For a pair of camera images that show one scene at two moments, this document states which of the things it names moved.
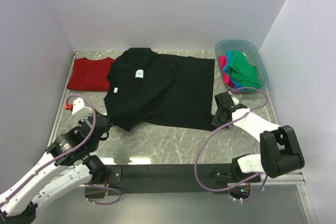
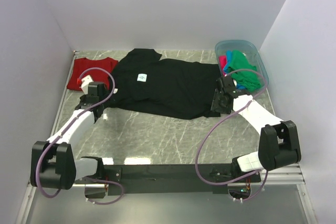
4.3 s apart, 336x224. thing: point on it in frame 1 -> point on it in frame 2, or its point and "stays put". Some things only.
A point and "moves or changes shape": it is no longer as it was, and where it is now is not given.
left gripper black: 108,126 -> 83,98
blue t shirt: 236,84 stays put
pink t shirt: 223,61 stays put
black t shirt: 147,88 moves or changes shape
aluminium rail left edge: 74,53 stays put
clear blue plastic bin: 241,64 stays put
